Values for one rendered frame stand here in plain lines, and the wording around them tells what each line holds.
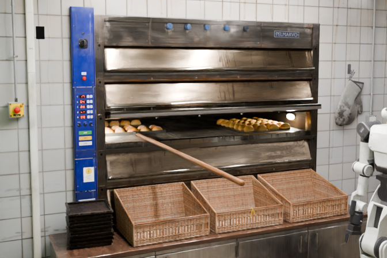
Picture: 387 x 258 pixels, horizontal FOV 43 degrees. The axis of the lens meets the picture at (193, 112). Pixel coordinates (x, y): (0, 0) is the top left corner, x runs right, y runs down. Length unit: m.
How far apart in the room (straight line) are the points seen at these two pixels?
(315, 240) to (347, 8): 2.01
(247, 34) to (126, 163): 1.40
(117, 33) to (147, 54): 0.27
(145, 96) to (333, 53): 1.74
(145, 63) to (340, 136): 1.94
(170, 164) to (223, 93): 0.71
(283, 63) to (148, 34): 1.19
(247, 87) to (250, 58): 0.24
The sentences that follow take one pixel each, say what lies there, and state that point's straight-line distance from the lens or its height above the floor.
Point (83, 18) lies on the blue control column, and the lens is 3.50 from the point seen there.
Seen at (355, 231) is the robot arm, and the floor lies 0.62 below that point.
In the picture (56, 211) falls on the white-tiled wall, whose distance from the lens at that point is 3.64.
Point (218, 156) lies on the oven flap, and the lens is 3.93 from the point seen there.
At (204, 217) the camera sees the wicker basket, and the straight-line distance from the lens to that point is 3.43.
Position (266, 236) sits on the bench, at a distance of 3.66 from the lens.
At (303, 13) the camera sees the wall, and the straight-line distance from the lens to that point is 4.28.
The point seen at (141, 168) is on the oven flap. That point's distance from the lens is 3.69.
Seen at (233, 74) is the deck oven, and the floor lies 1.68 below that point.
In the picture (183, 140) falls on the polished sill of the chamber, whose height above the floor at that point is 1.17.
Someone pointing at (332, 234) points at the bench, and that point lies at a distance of 4.00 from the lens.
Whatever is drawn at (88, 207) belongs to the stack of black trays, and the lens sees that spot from 3.41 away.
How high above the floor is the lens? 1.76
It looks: 6 degrees down
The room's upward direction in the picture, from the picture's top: straight up
